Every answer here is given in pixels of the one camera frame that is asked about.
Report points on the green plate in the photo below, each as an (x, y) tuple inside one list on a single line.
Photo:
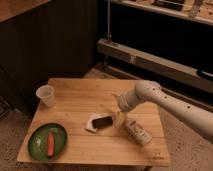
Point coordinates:
[(47, 142)]

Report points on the dark wooden cabinet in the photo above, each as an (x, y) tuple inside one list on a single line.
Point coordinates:
[(42, 39)]

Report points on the white sponge pad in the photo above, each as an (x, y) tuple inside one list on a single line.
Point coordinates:
[(89, 126)]

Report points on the translucent plastic cup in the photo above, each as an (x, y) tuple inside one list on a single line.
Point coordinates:
[(46, 94)]

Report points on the metal shelf rack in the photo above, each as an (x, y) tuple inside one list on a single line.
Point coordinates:
[(175, 34)]

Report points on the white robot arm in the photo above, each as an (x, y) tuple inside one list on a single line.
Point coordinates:
[(198, 119)]

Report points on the orange carrot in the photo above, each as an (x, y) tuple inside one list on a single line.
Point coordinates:
[(50, 149)]

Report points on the black eraser block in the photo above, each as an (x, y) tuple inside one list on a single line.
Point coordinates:
[(102, 122)]

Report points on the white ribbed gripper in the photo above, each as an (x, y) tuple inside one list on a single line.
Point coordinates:
[(126, 102)]

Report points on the wooden table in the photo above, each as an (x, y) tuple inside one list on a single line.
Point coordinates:
[(76, 100)]

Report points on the white lying bottle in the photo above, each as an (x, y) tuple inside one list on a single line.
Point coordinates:
[(140, 135)]

